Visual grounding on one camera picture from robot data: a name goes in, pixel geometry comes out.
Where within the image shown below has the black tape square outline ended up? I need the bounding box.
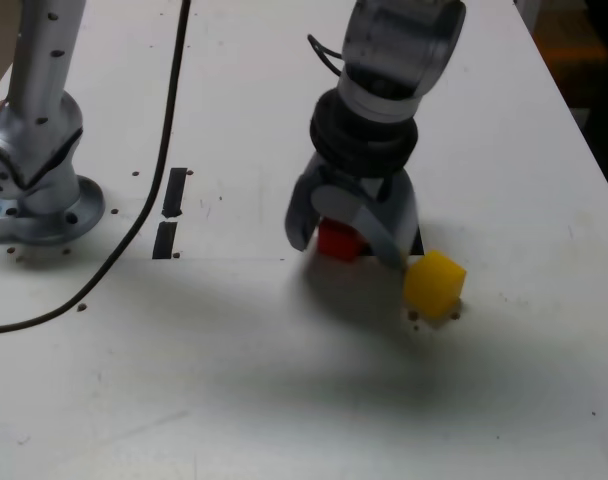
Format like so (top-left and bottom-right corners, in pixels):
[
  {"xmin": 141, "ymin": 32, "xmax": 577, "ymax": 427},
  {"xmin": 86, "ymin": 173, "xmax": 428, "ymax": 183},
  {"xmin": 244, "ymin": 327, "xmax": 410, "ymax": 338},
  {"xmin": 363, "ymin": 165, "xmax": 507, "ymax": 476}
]
[{"xmin": 359, "ymin": 224, "xmax": 426, "ymax": 258}]

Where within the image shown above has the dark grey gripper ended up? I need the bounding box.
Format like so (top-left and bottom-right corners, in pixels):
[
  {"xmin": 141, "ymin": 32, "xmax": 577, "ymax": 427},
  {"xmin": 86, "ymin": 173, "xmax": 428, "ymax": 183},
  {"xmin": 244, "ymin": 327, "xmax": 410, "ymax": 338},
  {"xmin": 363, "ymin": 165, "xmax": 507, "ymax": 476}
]
[{"xmin": 283, "ymin": 153, "xmax": 421, "ymax": 272}]

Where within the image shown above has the thick black cable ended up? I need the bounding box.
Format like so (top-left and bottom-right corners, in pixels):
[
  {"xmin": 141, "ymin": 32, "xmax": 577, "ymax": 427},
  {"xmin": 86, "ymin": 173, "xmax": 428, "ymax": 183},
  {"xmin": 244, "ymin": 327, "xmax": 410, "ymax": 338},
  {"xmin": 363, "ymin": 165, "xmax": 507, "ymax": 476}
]
[{"xmin": 0, "ymin": 0, "xmax": 193, "ymax": 336}]

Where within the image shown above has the black tape strip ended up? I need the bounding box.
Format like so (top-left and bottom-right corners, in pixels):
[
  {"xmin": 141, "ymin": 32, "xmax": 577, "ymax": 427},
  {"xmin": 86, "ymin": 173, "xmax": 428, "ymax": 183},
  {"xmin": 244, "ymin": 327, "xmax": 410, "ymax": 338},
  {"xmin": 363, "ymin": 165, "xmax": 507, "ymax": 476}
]
[{"xmin": 152, "ymin": 167, "xmax": 189, "ymax": 261}]

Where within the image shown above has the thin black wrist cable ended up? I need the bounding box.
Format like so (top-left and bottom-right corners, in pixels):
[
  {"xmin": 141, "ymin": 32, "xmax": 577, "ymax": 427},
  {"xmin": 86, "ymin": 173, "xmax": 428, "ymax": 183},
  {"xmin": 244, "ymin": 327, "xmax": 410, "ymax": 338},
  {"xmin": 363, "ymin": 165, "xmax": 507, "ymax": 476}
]
[{"xmin": 306, "ymin": 33, "xmax": 348, "ymax": 77}]

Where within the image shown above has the yellow cube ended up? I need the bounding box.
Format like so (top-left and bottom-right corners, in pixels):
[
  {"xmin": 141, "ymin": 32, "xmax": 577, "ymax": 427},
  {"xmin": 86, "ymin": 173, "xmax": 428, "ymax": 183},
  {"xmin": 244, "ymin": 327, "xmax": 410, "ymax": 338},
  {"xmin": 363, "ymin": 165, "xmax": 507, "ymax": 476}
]
[{"xmin": 402, "ymin": 249, "xmax": 468, "ymax": 319}]

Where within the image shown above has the red cube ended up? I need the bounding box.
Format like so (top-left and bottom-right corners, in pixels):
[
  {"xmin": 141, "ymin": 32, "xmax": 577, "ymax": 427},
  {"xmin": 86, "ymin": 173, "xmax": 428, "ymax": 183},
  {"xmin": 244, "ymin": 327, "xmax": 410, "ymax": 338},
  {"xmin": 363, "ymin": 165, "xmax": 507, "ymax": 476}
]
[{"xmin": 317, "ymin": 219, "xmax": 369, "ymax": 263}]

